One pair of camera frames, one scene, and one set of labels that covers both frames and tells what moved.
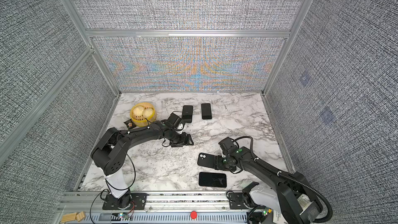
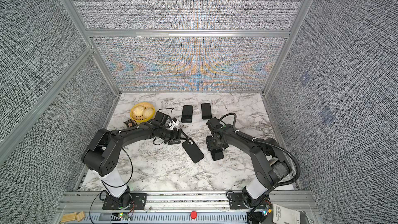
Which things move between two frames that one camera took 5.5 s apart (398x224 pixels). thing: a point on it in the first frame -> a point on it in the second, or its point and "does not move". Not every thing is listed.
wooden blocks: (79, 216) does not move
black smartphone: (187, 113) does not move
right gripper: (231, 169) -> (210, 145)
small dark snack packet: (130, 124) does not move
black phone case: (211, 161) -> (193, 150)
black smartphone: (212, 179) -> (217, 154)
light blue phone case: (206, 111) does not move
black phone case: (187, 113) does not move
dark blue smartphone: (206, 111) does not move
